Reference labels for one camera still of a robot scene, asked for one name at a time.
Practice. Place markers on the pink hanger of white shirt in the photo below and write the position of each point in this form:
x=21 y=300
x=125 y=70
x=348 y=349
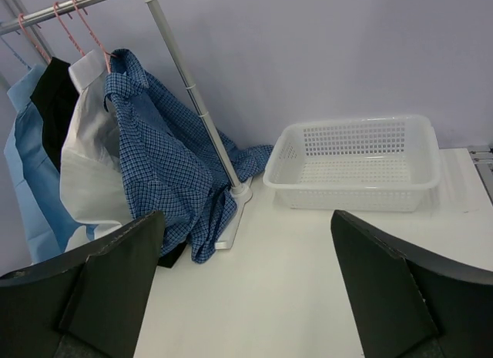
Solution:
x=67 y=31

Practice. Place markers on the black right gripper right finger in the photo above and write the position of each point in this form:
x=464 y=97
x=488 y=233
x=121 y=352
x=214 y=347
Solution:
x=408 y=301

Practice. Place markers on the blue checked shirt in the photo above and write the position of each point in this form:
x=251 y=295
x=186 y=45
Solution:
x=167 y=160

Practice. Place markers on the white shirt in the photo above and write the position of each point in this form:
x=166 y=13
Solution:
x=91 y=186

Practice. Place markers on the aluminium frame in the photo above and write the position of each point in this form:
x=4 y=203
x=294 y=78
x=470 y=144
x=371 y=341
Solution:
x=482 y=158

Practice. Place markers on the pink hanger of checked shirt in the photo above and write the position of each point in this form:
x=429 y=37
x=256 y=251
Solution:
x=82 y=13

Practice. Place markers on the white clothes rack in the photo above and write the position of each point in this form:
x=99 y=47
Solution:
x=240 y=191

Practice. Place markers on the light blue shirt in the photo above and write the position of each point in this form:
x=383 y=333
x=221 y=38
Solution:
x=49 y=228

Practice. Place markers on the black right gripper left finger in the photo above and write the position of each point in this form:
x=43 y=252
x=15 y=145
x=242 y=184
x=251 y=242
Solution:
x=88 y=302

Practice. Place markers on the pink hanger of black shirt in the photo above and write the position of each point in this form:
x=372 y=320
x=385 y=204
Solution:
x=37 y=46

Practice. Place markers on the white plastic basket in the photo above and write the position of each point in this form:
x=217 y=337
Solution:
x=386 y=164

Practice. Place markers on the black shirt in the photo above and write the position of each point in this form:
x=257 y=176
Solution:
x=55 y=97

